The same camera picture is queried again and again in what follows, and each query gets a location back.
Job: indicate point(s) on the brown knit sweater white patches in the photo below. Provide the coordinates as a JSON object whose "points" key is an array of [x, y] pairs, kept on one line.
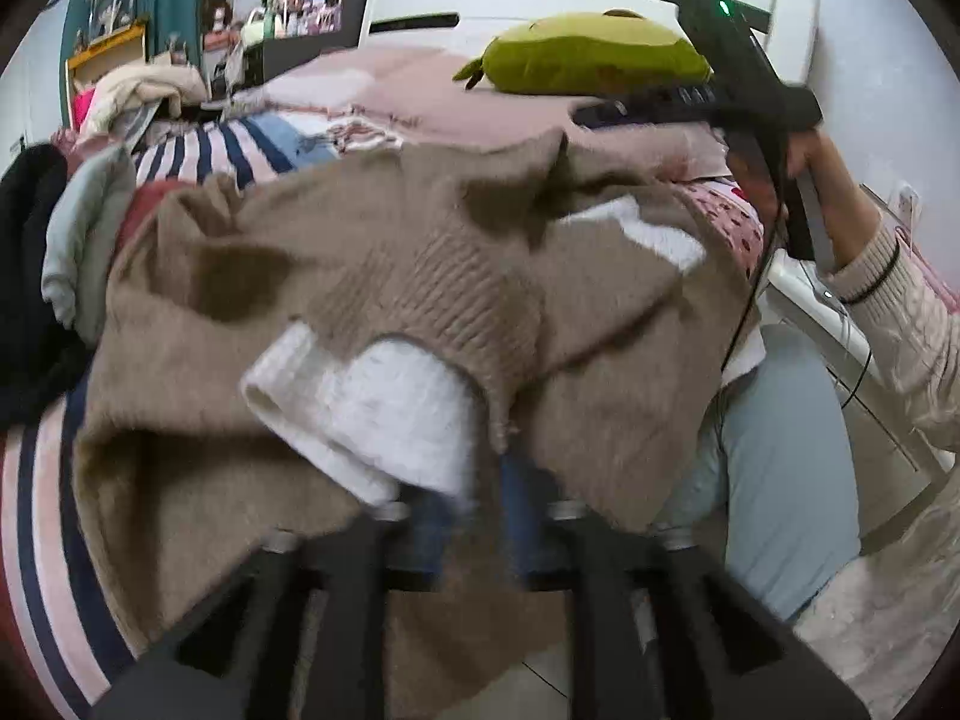
{"points": [[375, 255]]}

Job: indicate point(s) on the pink dotted garment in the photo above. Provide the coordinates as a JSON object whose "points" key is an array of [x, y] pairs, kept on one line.
{"points": [[724, 221]]}

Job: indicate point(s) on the grey green garment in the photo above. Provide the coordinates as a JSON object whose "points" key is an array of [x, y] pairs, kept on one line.
{"points": [[79, 232]]}

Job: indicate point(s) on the navy pink striped garment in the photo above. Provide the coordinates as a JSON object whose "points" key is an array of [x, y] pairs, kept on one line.
{"points": [[45, 540]]}

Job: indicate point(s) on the person's right forearm cream sleeve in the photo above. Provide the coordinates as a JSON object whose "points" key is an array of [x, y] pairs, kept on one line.
{"points": [[907, 330]]}

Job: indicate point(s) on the pink blanket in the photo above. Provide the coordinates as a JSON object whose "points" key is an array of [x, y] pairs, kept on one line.
{"points": [[420, 90]]}

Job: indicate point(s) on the yellow shelf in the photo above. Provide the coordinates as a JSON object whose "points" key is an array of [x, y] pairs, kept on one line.
{"points": [[105, 52]]}

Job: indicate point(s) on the cream garment pile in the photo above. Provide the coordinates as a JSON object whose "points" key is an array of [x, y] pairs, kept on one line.
{"points": [[142, 90]]}

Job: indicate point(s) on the green avocado plush toy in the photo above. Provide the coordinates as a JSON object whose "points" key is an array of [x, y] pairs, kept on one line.
{"points": [[592, 52]]}

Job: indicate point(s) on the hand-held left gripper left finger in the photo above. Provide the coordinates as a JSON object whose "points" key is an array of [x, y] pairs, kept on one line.
{"points": [[431, 540]]}

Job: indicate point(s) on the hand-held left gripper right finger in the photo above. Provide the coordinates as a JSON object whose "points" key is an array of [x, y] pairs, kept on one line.
{"points": [[531, 532]]}

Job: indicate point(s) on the person's leg light blue pants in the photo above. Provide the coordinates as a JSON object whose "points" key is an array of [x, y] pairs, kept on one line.
{"points": [[787, 465]]}

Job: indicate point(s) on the person's right hand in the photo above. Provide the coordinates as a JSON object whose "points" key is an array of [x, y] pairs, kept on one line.
{"points": [[832, 195]]}

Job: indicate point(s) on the cream fluffy rug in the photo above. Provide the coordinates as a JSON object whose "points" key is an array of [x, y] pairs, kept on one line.
{"points": [[885, 615]]}

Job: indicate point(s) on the black garment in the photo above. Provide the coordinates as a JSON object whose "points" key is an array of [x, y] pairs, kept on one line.
{"points": [[30, 277]]}

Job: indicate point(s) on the white cabinet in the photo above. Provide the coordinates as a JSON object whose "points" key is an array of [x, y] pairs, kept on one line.
{"points": [[877, 427]]}

